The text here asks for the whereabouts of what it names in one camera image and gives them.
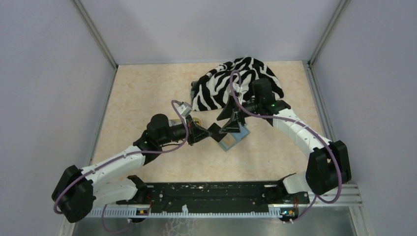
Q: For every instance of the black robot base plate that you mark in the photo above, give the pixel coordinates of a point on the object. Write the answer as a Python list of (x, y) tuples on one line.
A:
[(215, 197)]

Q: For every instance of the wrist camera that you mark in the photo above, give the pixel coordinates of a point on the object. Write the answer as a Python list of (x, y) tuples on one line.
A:
[(185, 109), (239, 95)]

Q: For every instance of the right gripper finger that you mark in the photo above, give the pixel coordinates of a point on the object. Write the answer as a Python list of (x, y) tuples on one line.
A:
[(228, 110), (234, 122)]

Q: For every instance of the white slotted cable duct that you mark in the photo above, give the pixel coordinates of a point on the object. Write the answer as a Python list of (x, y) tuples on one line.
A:
[(133, 211)]

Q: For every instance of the beige oval card tray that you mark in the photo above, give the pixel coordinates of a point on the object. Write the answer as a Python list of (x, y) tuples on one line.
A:
[(173, 122)]

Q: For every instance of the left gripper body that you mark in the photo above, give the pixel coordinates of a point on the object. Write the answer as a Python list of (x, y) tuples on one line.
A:
[(178, 132)]

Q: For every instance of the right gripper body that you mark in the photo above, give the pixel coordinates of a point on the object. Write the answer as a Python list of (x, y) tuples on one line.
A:
[(252, 105)]

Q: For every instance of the aluminium frame rail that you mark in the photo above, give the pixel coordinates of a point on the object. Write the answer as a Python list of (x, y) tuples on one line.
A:
[(117, 191)]

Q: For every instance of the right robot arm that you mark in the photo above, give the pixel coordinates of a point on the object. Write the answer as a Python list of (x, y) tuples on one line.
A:
[(328, 161)]

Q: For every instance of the light blue card holder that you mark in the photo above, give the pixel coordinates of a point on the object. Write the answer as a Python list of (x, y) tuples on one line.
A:
[(232, 139)]

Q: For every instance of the black credit card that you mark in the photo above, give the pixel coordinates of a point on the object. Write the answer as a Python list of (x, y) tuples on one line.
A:
[(215, 134)]

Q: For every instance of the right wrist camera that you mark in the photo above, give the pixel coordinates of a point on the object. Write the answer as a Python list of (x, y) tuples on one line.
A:
[(239, 95)]

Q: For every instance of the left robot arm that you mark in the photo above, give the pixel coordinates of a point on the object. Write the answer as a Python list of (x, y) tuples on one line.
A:
[(107, 176)]

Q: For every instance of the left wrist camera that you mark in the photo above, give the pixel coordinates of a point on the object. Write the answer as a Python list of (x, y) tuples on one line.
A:
[(185, 109)]

